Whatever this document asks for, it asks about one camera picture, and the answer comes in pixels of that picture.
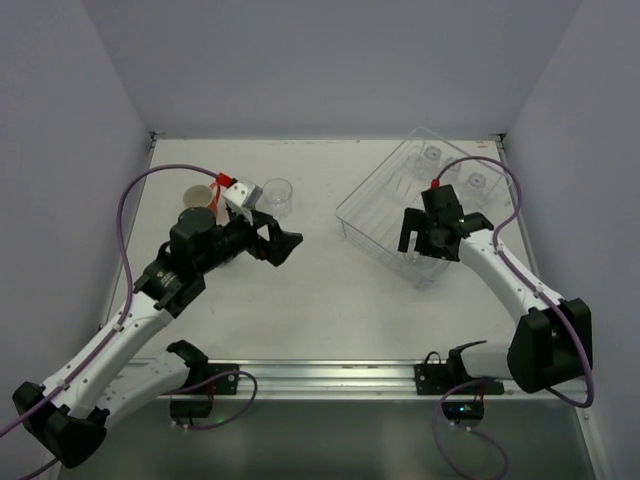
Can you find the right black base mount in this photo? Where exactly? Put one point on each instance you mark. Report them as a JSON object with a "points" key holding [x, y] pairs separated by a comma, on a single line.
{"points": [[437, 376]]}

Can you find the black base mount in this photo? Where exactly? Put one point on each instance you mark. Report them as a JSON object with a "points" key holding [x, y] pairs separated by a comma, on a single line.
{"points": [[210, 379], [437, 376]]}

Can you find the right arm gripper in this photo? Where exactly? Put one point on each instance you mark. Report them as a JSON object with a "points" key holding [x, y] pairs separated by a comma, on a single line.
{"points": [[437, 236]]}

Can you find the clear faceted glass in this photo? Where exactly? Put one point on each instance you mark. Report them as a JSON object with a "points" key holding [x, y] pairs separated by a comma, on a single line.
{"points": [[277, 194]]}

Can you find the left controller box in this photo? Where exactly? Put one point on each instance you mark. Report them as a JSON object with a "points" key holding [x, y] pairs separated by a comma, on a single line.
{"points": [[186, 411]]}

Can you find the aluminium mounting rail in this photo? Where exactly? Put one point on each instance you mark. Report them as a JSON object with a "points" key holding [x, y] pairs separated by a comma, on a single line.
{"points": [[320, 377]]}

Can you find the clear ribbed glass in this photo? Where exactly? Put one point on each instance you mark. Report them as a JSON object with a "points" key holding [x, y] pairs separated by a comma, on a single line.
{"points": [[424, 264]]}

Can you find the clear glass at rack back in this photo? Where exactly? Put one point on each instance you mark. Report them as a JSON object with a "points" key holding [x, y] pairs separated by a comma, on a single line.
{"points": [[432, 159]]}

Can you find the orange mug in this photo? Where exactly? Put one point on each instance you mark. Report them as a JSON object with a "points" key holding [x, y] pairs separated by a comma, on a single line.
{"points": [[201, 203]]}

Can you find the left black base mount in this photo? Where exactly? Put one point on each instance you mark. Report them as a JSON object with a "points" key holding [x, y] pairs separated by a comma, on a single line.
{"points": [[210, 379]]}

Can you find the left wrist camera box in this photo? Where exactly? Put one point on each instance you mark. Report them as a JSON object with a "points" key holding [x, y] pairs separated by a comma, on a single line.
{"points": [[242, 196]]}

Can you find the right controller box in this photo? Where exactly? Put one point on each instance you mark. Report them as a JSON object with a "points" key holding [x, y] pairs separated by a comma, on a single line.
{"points": [[465, 413]]}

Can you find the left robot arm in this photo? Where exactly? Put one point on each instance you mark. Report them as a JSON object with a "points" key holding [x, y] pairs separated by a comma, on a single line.
{"points": [[70, 412]]}

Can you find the controller box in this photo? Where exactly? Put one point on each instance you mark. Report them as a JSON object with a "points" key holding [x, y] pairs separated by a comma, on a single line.
{"points": [[465, 413], [186, 411]]}

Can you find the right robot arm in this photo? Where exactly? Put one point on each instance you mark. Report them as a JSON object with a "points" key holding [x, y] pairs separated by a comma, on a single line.
{"points": [[552, 340]]}

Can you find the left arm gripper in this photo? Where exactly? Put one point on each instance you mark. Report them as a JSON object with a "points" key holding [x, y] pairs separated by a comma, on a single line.
{"points": [[261, 237]]}

